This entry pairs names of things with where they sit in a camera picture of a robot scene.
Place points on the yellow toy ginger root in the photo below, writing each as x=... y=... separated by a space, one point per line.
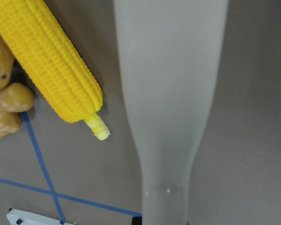
x=14 y=96

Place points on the wooden hand brush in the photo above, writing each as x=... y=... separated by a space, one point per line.
x=169 y=54

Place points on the yellow toy corn cob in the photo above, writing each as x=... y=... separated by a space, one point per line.
x=48 y=56

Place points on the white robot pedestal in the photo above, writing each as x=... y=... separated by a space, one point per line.
x=20 y=217

